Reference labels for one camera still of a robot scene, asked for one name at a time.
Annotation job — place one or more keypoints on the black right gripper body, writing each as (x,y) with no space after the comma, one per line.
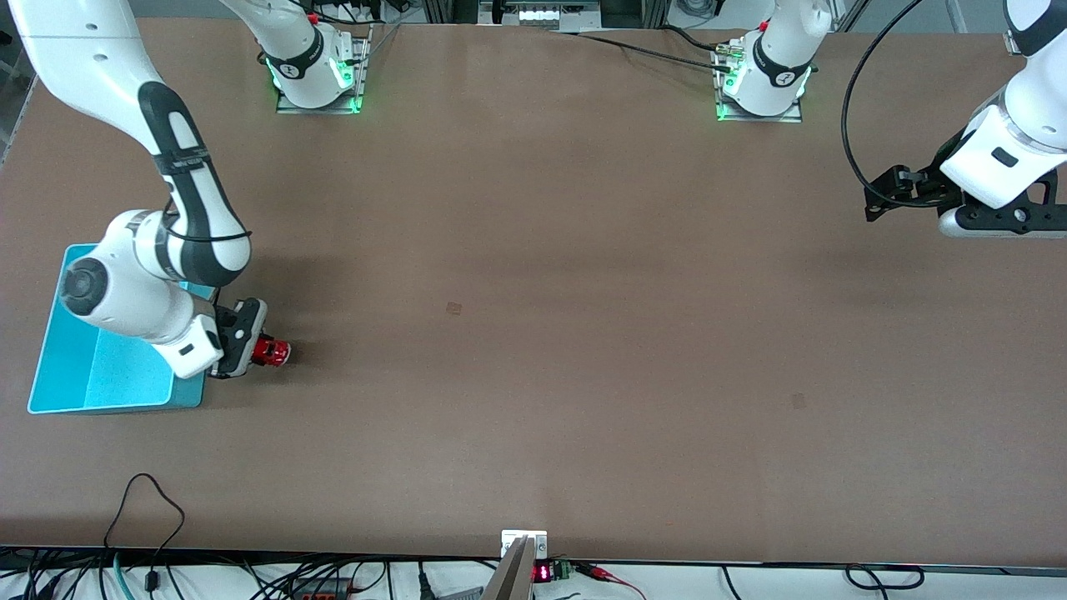
(225,317)

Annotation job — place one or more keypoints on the red beetle toy car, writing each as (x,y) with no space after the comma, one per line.
(273,352)

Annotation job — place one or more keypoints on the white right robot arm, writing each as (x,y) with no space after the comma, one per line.
(125,292)

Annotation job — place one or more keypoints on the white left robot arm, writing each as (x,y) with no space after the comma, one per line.
(1025,125)

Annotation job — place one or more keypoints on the blue plastic box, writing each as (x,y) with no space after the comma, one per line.
(108,375)

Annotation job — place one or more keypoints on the orange black power strip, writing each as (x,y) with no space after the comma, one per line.
(321,590)

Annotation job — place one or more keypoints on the black plug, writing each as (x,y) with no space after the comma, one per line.
(425,582)

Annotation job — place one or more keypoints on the white mounting plate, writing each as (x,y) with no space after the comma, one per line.
(510,542)

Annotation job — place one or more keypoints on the red LED display module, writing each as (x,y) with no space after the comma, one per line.
(543,573)

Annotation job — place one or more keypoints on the green terminal block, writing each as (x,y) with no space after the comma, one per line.
(562,571)

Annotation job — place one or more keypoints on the red clip leads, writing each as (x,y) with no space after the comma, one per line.
(600,573)

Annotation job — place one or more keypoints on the white power strip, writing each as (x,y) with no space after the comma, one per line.
(550,15)

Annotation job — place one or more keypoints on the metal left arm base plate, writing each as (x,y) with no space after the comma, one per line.
(758,118)

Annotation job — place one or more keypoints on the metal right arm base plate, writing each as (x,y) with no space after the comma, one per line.
(317,108)

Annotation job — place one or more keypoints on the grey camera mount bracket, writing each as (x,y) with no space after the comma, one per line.
(510,579)

